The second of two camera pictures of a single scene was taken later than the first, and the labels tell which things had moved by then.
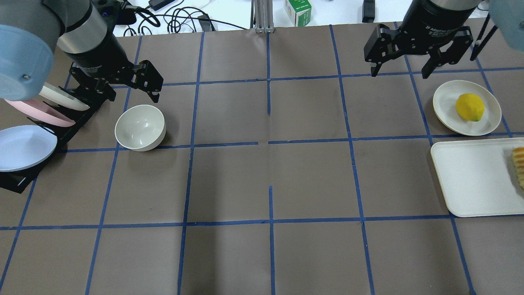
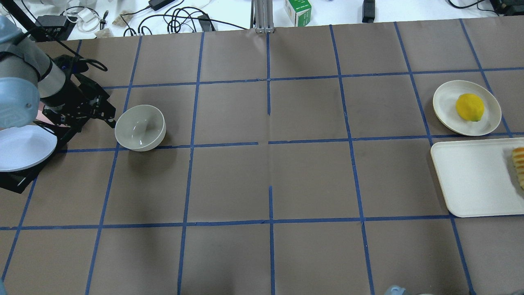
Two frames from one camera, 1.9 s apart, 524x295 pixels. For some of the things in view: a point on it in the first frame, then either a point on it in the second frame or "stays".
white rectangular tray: x=477 y=176 stays
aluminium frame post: x=262 y=16 stays
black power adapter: x=156 y=4 stays
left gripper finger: x=89 y=87 to x=75 y=122
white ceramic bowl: x=141 y=128 stays
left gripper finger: x=146 y=78 to x=106 y=111
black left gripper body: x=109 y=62 to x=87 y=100
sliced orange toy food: x=518 y=155 stays
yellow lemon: x=470 y=106 stays
